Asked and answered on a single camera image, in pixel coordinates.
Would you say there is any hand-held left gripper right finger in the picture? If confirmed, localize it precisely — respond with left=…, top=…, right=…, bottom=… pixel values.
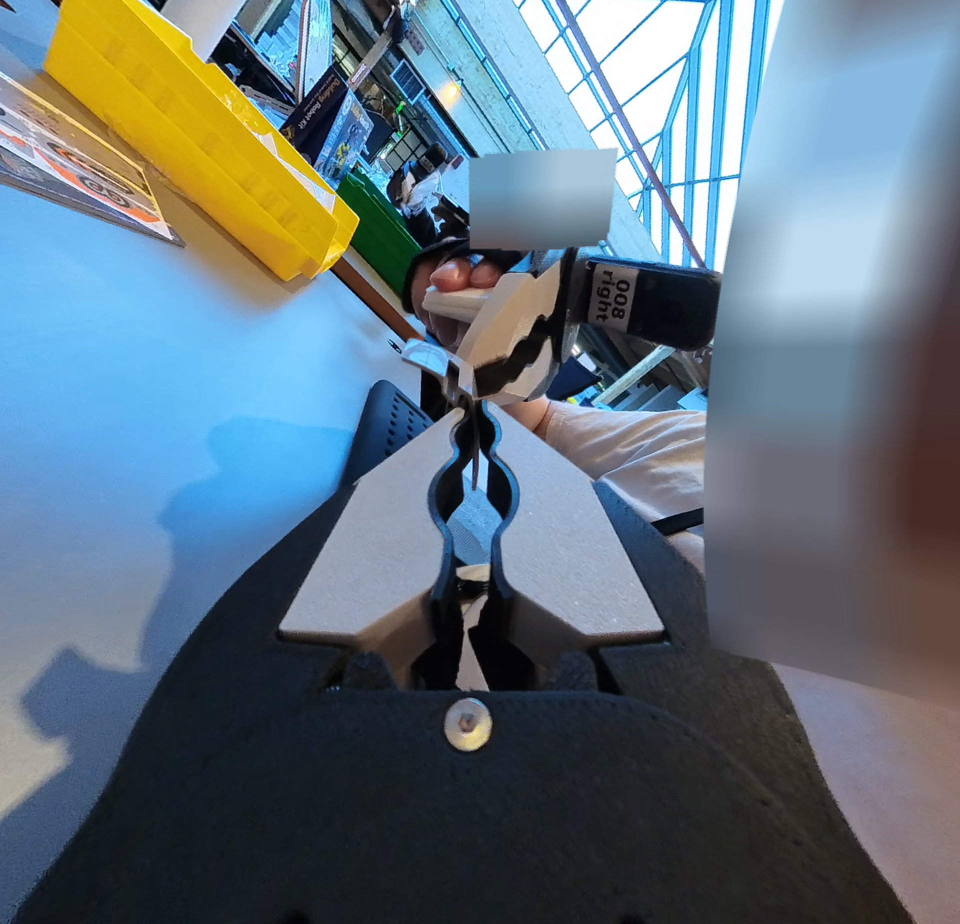
left=478, top=401, right=666, bottom=690

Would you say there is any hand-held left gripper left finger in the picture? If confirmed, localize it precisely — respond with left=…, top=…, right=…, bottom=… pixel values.
left=279, top=406, right=471, bottom=690

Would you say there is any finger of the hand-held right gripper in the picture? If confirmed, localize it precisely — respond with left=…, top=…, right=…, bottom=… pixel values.
left=454, top=268, right=565, bottom=388
left=474, top=327, right=564, bottom=406

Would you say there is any grey curved panel piece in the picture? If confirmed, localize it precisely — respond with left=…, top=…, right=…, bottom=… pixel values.
left=402, top=339, right=483, bottom=490

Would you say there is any person's right hand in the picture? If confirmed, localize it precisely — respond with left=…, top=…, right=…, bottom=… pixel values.
left=403, top=237, right=526, bottom=317

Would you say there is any black perforated chair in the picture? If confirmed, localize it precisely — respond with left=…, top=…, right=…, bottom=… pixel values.
left=341, top=380, right=436, bottom=490

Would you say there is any green parts bin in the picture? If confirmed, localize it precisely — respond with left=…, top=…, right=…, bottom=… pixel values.
left=336, top=170, right=423, bottom=295

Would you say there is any clear plastic bag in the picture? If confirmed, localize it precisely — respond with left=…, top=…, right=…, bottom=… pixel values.
left=221, top=91, right=339, bottom=212

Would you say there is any small robot kit box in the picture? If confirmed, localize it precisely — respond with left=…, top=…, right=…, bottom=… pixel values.
left=281, top=76, right=376, bottom=182

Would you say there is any yellow parts bin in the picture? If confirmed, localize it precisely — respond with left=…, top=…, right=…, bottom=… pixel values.
left=43, top=0, right=361, bottom=281

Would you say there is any white bottle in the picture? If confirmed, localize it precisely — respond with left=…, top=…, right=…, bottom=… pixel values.
left=159, top=0, right=252, bottom=64

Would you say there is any robot sticker sheet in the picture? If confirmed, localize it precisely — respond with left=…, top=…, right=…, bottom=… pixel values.
left=0, top=72, right=186, bottom=248

